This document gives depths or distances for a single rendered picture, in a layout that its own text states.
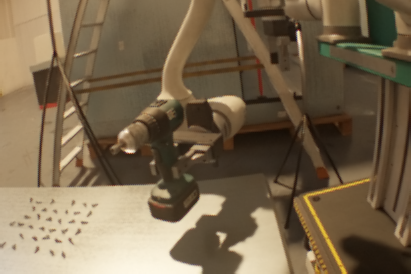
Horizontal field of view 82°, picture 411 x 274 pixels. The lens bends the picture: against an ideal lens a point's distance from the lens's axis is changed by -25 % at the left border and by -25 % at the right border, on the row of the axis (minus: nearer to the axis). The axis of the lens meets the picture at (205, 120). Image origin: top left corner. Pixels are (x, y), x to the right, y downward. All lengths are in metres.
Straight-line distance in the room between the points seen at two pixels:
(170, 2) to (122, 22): 0.46
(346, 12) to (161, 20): 1.85
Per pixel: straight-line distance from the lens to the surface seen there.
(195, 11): 0.80
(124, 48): 2.71
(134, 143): 0.50
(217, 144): 0.67
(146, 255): 0.68
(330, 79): 2.75
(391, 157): 1.23
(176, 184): 0.63
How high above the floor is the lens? 1.11
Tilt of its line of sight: 18 degrees down
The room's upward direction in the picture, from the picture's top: 8 degrees counter-clockwise
